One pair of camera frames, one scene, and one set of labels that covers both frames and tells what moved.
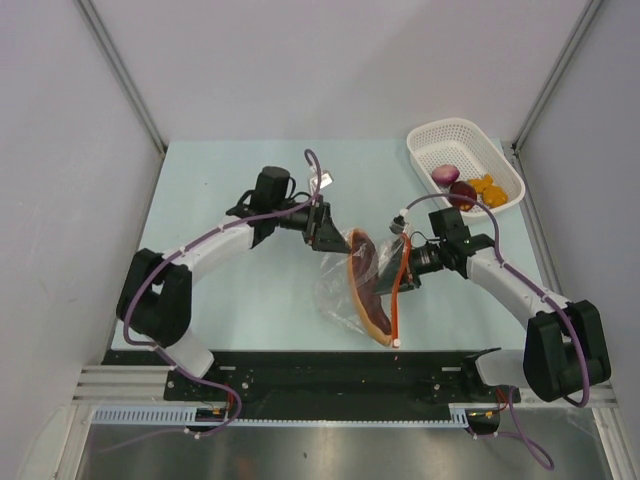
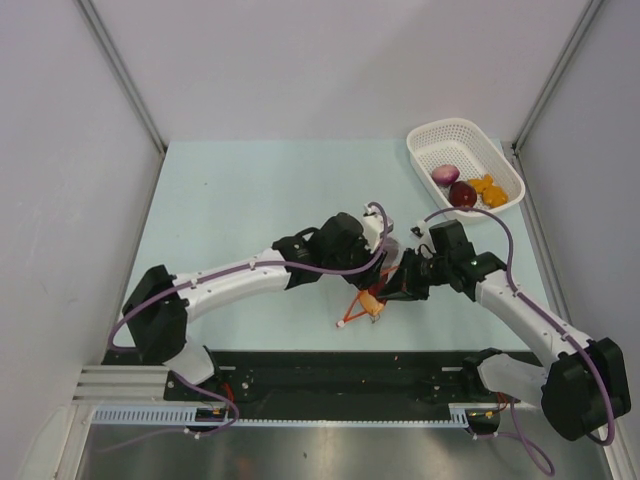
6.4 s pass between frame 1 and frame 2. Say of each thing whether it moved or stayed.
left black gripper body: moved
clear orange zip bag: moved
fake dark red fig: stayed
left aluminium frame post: stayed
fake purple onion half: stayed
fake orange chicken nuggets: stayed
